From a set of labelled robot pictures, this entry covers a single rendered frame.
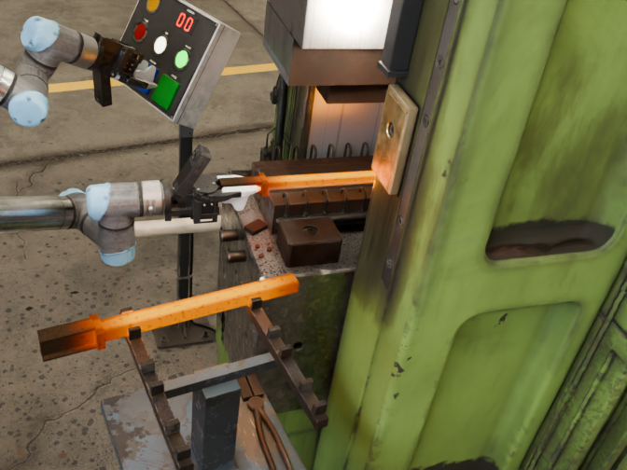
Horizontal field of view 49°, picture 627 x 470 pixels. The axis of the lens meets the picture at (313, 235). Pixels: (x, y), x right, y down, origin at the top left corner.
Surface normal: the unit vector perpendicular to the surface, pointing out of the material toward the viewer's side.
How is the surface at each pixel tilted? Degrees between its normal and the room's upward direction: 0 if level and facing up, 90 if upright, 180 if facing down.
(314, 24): 90
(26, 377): 0
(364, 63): 90
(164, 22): 60
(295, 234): 0
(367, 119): 90
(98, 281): 0
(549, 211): 89
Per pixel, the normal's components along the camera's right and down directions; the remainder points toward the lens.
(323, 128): 0.30, 0.60
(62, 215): 0.83, 0.13
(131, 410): 0.13, -0.80
